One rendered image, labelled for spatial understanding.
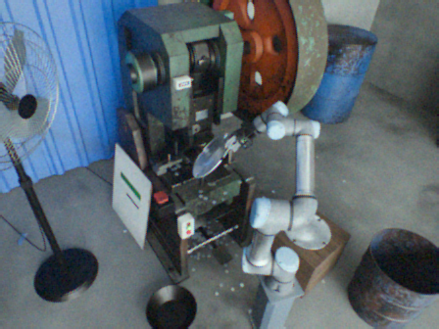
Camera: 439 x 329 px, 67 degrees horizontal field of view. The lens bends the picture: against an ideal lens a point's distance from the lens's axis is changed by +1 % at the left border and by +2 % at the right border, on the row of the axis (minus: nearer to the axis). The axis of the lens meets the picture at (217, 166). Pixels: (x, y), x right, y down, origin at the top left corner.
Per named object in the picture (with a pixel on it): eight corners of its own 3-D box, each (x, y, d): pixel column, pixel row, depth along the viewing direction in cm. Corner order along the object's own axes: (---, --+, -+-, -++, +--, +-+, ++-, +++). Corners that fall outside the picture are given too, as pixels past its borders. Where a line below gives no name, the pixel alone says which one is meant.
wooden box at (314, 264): (335, 265, 232) (351, 234, 209) (302, 299, 212) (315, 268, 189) (290, 229, 253) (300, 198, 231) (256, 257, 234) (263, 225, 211)
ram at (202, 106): (217, 141, 185) (219, 94, 166) (193, 150, 179) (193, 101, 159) (200, 126, 196) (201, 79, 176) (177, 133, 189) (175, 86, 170)
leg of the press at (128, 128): (190, 277, 219) (189, 178, 160) (174, 286, 214) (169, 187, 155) (133, 192, 275) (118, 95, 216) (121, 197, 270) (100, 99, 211)
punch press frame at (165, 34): (237, 228, 232) (266, 33, 144) (184, 256, 213) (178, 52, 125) (181, 164, 280) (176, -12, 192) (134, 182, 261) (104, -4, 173)
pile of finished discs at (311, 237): (339, 232, 209) (340, 232, 209) (312, 258, 194) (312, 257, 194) (303, 206, 225) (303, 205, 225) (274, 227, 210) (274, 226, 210)
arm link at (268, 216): (270, 279, 161) (294, 221, 119) (239, 276, 162) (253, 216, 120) (270, 257, 169) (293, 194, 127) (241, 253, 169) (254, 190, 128)
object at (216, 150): (217, 132, 191) (216, 131, 190) (240, 136, 164) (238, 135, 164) (187, 172, 187) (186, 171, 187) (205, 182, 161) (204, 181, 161)
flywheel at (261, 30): (223, 30, 221) (272, 124, 212) (197, 35, 212) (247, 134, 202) (279, -72, 158) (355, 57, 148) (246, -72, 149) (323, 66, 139)
